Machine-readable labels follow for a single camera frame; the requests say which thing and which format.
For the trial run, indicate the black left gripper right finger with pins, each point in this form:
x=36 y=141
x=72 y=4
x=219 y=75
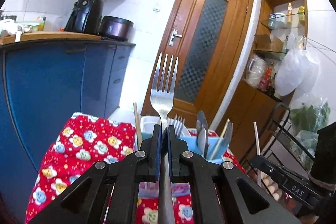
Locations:
x=221 y=193

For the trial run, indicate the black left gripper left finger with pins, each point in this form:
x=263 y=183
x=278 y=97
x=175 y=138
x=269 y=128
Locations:
x=107 y=193

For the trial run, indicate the steel spoon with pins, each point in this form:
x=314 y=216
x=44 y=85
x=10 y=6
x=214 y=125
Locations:
x=202 y=133

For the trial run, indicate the beige wooden chopstick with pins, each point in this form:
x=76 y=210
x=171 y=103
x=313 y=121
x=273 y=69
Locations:
x=137 y=125

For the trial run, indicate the large steel fork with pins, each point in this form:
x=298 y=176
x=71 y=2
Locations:
x=228 y=134

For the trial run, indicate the blue kitchen base cabinet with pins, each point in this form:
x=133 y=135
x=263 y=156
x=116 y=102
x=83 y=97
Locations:
x=42 y=85

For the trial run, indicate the eggs in rack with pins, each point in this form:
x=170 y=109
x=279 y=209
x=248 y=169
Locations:
x=271 y=187

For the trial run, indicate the light blue utensil box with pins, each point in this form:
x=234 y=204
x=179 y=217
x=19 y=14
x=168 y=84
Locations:
x=189 y=171

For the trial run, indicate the red smiley flower tablecloth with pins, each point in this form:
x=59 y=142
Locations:
x=84 y=140

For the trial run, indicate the white plastic tub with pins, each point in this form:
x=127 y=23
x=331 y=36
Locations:
x=147 y=124

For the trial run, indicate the white plastic bag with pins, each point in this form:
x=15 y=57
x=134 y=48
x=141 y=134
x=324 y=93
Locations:
x=299 y=69

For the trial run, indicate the clear bag of goods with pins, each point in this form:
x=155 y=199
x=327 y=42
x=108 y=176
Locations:
x=255 y=70

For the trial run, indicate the wooden door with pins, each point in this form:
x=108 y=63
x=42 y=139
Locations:
x=206 y=56

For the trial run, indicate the dark rice cooker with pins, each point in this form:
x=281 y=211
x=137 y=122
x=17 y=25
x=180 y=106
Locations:
x=115 y=28

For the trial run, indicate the wooden shelf cabinet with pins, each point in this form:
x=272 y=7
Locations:
x=277 y=20

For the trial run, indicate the black air fryer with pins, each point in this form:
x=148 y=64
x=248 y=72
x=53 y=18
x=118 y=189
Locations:
x=85 y=17

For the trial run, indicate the black wire rack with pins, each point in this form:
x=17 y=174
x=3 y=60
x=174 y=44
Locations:
x=310 y=141

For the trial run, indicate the steel door handle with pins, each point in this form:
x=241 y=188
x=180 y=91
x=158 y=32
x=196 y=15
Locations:
x=174 y=35

